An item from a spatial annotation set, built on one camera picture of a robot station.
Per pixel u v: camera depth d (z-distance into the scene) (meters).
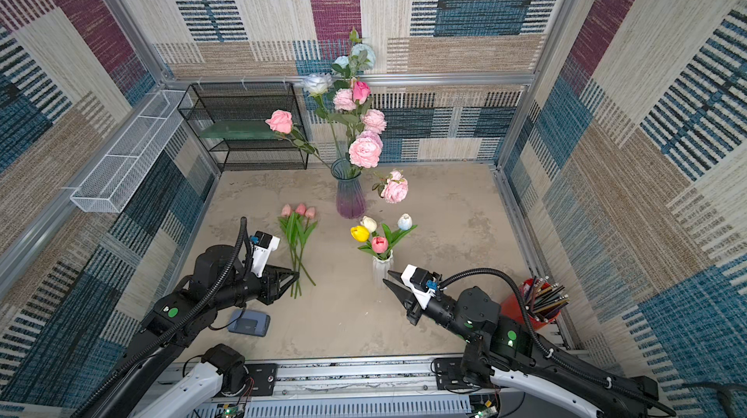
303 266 0.93
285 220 1.01
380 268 0.78
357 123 0.80
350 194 0.97
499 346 0.50
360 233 0.66
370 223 0.69
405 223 0.68
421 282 0.50
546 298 0.74
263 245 0.62
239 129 0.95
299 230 0.99
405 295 0.56
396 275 0.62
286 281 0.68
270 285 0.60
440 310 0.55
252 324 0.80
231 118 1.07
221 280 0.45
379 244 0.62
